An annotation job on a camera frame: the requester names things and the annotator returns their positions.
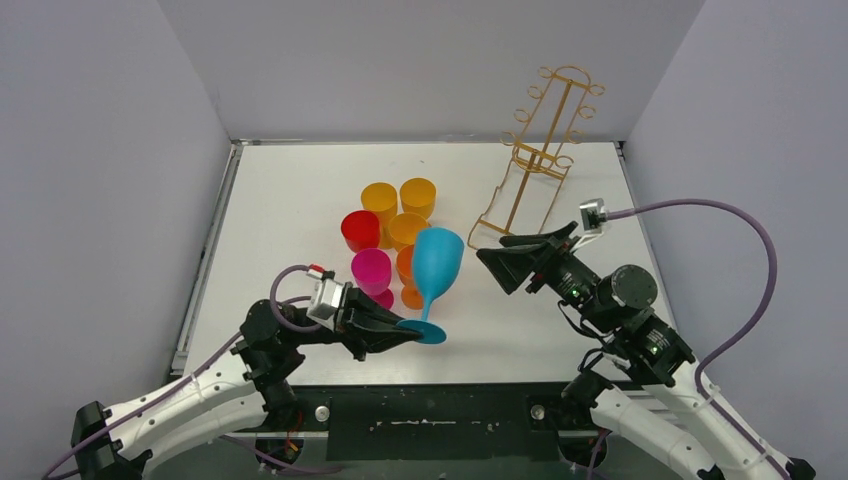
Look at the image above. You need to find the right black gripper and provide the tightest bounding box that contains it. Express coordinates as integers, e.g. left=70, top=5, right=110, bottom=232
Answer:
left=476, top=219, right=617, bottom=330

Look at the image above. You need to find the orange plastic wine glass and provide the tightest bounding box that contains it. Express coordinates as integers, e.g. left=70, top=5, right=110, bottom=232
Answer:
left=395, top=245, right=423, bottom=310

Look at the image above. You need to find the pink plastic wine glass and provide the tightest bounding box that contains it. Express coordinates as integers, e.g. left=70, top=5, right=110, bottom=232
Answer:
left=350, top=248, right=395, bottom=309

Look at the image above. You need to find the blue plastic wine glass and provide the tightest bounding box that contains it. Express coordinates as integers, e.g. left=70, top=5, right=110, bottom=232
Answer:
left=399, top=227, right=464, bottom=345

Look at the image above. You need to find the red plastic wine glass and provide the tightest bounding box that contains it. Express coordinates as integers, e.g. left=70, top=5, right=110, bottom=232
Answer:
left=340, top=210, right=381, bottom=253

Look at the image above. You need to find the yellow wine glass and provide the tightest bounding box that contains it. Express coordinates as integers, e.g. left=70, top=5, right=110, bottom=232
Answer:
left=387, top=212, right=430, bottom=251
left=360, top=182, right=398, bottom=250
left=399, top=177, right=437, bottom=220

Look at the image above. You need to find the yellow wine glass front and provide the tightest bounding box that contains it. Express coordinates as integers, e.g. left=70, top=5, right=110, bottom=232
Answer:
left=360, top=182, right=398, bottom=250

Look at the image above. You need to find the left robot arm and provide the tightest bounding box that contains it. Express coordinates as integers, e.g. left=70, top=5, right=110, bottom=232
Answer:
left=71, top=284, right=424, bottom=479

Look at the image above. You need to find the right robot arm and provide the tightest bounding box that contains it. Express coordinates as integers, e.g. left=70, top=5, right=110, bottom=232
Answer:
left=476, top=222, right=816, bottom=479

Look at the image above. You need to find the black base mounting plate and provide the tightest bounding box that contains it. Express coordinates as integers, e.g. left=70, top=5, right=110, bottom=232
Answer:
left=256, top=382, right=600, bottom=465

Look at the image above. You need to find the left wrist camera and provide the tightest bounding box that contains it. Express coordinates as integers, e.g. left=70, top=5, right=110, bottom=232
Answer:
left=306, top=264, right=346, bottom=331

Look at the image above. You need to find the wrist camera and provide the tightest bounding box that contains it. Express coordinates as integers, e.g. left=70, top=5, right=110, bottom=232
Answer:
left=574, top=198, right=607, bottom=250
left=306, top=264, right=346, bottom=331

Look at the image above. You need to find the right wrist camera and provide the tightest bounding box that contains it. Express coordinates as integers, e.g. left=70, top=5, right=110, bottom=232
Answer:
left=574, top=198, right=607, bottom=250

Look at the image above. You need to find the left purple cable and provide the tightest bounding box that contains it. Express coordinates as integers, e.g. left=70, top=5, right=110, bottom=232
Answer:
left=40, top=264, right=333, bottom=480

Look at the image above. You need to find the gold wire glass rack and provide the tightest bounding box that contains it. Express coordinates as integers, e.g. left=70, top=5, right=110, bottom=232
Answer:
left=466, top=65, right=606, bottom=249

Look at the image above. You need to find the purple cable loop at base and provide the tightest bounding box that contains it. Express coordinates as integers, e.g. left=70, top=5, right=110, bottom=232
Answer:
left=218, top=433, right=346, bottom=477

